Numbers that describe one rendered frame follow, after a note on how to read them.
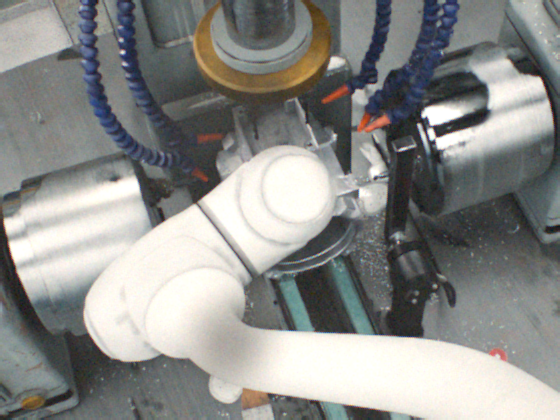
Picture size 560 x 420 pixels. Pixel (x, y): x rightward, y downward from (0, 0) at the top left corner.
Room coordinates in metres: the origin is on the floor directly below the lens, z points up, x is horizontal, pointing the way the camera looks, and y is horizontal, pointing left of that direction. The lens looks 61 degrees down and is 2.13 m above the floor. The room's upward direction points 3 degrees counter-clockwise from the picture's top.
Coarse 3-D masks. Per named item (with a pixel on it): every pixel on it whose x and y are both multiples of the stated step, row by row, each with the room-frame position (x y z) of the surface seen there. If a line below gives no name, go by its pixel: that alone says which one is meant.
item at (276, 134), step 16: (240, 112) 0.78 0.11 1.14; (272, 112) 0.80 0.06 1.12; (288, 112) 0.80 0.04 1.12; (240, 128) 0.75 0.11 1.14; (272, 128) 0.75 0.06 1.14; (288, 128) 0.77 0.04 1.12; (304, 128) 0.76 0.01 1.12; (240, 144) 0.76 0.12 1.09; (272, 144) 0.73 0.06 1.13; (288, 144) 0.73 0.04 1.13; (304, 144) 0.71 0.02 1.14
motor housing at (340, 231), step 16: (336, 160) 0.74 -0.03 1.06; (336, 176) 0.71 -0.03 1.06; (336, 224) 0.67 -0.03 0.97; (352, 224) 0.65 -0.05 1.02; (320, 240) 0.66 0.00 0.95; (336, 240) 0.65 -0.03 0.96; (352, 240) 0.64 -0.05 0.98; (288, 256) 0.63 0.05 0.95; (304, 256) 0.63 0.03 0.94; (320, 256) 0.63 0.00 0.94; (288, 272) 0.60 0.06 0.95
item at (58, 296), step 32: (96, 160) 0.71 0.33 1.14; (128, 160) 0.70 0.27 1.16; (32, 192) 0.65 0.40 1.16; (64, 192) 0.64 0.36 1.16; (96, 192) 0.64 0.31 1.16; (128, 192) 0.63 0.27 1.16; (160, 192) 0.69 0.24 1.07; (32, 224) 0.59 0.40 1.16; (64, 224) 0.59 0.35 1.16; (96, 224) 0.59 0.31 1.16; (128, 224) 0.59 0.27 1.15; (32, 256) 0.55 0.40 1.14; (64, 256) 0.55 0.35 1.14; (96, 256) 0.55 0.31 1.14; (32, 288) 0.52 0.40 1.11; (64, 288) 0.51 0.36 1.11; (64, 320) 0.49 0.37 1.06
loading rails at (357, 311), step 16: (320, 272) 0.67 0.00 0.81; (336, 272) 0.61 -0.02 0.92; (352, 272) 0.61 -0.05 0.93; (272, 288) 0.59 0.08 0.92; (288, 288) 0.59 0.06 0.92; (336, 288) 0.59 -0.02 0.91; (352, 288) 0.58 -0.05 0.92; (288, 304) 0.56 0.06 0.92; (304, 304) 0.56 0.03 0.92; (336, 304) 0.59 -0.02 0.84; (352, 304) 0.55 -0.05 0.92; (368, 304) 0.55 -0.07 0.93; (288, 320) 0.53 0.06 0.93; (304, 320) 0.53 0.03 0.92; (352, 320) 0.52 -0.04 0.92; (368, 320) 0.52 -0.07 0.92; (320, 400) 0.39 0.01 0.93; (304, 416) 0.40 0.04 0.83; (320, 416) 0.37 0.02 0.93; (336, 416) 0.37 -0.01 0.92; (384, 416) 0.38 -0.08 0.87; (400, 416) 0.36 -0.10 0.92; (416, 416) 0.36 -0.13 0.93
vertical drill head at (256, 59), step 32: (224, 0) 0.73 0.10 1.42; (256, 0) 0.71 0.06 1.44; (288, 0) 0.73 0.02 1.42; (224, 32) 0.74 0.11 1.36; (256, 32) 0.71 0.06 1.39; (288, 32) 0.72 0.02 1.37; (320, 32) 0.75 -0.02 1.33; (224, 64) 0.71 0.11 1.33; (256, 64) 0.69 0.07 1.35; (288, 64) 0.70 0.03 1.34; (320, 64) 0.70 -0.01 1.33; (224, 96) 0.68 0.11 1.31; (256, 96) 0.66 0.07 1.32; (288, 96) 0.67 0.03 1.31; (256, 128) 0.69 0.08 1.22
